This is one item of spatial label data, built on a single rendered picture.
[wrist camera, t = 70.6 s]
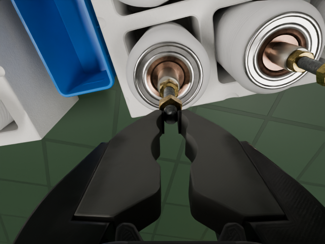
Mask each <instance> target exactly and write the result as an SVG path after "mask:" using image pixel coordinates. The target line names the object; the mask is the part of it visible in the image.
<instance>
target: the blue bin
mask: <svg viewBox="0 0 325 244"><path fill-rule="evenodd" d="M11 2H12V4H13V6H14V8H15V10H16V12H17V14H18V16H19V18H20V20H21V21H22V23H23V25H24V27H25V29H26V31H27V33H28V35H29V37H30V39H31V41H32V43H33V45H34V47H35V48H36V50H37V52H38V54H39V56H40V58H41V60H42V62H43V64H44V66H45V68H46V70H47V72H48V74H49V75H50V77H51V79H52V81H53V83H54V85H55V87H56V89H57V91H58V92H59V94H60V95H62V96H64V97H72V96H77V95H82V94H86V93H91V92H97V91H101V90H106V89H109V88H111V87H112V86H113V85H114V83H115V76H116V75H117V74H116V71H115V69H114V66H113V63H112V60H111V57H110V54H109V51H108V49H107V46H106V43H105V40H104V37H103V34H102V31H101V28H100V24H99V22H98V19H97V16H96V14H95V11H94V8H93V5H92V3H91V0H11Z"/></svg>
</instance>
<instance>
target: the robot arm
mask: <svg viewBox="0 0 325 244"><path fill-rule="evenodd" d="M177 125H178V133H179V134H181V135H182V136H183V137H184V138H185V140H186V143H185V155H186V157H187V158H188V159H189V160H190V161H191V163H192V164H191V166H190V180H189V202H190V210H191V215H192V216H193V218H194V219H195V220H196V221H198V222H200V223H201V224H203V225H205V226H206V227H208V228H210V229H211V230H213V231H215V233H216V237H217V241H143V239H142V237H141V236H140V234H139V231H141V230H142V229H144V228H146V227H147V226H149V225H150V224H152V223H153V222H155V221H156V220H157V219H158V218H159V217H160V215H161V167H160V165H159V164H158V163H157V161H156V160H157V159H158V158H159V156H160V137H161V136H162V134H164V110H163V111H161V110H159V109H157V110H155V111H153V112H151V113H149V114H147V115H145V116H144V117H142V118H140V119H138V120H137V121H135V122H133V123H131V124H130V125H128V126H127V127H125V128H124V129H122V130H121V131H120V132H119V133H117V134H116V135H115V136H114V137H113V138H112V139H111V140H110V141H109V142H101V143H100V144H99V145H98V146H97V147H96V148H95V149H94V150H93V151H92V152H91V153H89V154H88V155H87V156H86V157H85V158H84V159H83V160H82V161H81V162H80V163H79V164H77V165H76V166H75V167H74V168H73V169H72V170H71V171H70V172H69V173H68V174H67V175H65V176H64V177H63V178H62V179H61V180H60V181H59V182H58V183H57V184H56V185H55V186H54V187H53V188H52V189H51V190H50V191H49V192H48V193H47V194H46V195H45V197H44V198H43V199H42V200H41V201H40V203H39V204H38V205H37V206H36V208H35V209H34V210H33V212H32V213H31V214H30V216H29V217H28V219H27V220H26V222H25V223H24V225H23V226H22V228H21V230H20V231H19V233H18V234H17V236H16V238H15V240H14V241H13V243H12V244H325V207H324V206H323V205H322V204H321V203H320V202H319V201H318V200H317V199H316V198H315V197H314V196H313V195H312V194H311V193H310V192H309V191H308V190H307V189H306V188H305V187H303V186H302V185H301V184H300V183H299V182H298V181H296V180H295V179H294V178H293V177H291V176H290V175H289V174H288V173H286V172H285V171H284V170H282V169H281V168H280V167H279V166H277V165H276V164H275V163H274V162H272V161H271V160H270V159H268V158H267V157H266V156H265V155H263V154H262V153H261V152H260V151H258V150H257V149H256V148H255V147H253V146H252V145H251V144H250V143H249V142H247V141H239V140H238V139H237V138H235V137H234V136H233V135H232V134H230V133H229V132H228V131H226V130H225V129H223V128H222V127H220V126H219V125H217V124H215V123H213V122H211V121H209V120H207V119H205V118H203V117H201V116H199V115H197V114H195V113H193V112H191V111H189V110H187V109H183V110H179V111H177Z"/></svg>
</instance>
